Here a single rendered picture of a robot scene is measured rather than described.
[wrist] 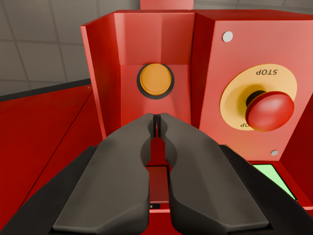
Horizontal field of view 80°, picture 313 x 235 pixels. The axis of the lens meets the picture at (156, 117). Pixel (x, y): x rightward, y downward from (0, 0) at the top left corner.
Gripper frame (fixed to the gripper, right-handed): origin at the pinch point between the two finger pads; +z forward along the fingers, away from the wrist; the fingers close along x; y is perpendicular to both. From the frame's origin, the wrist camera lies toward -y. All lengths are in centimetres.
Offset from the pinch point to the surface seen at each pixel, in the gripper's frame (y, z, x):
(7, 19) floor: -5, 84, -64
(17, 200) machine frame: 27.4, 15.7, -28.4
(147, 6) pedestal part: -9, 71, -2
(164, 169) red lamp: 9.7, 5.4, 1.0
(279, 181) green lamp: 9.9, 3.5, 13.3
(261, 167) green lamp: 9.7, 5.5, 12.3
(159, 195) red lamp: 10.0, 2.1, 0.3
